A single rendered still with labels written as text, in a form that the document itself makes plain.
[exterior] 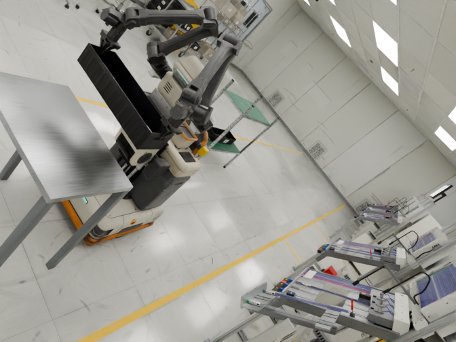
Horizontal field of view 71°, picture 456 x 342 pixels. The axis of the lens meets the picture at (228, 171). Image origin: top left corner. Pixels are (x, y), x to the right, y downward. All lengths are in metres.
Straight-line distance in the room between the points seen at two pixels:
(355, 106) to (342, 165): 1.92
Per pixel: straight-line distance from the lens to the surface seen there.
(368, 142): 10.95
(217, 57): 1.56
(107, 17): 1.71
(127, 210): 2.37
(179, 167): 2.16
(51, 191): 1.39
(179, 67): 1.81
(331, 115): 11.23
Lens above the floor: 1.76
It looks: 21 degrees down
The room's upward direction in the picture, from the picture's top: 48 degrees clockwise
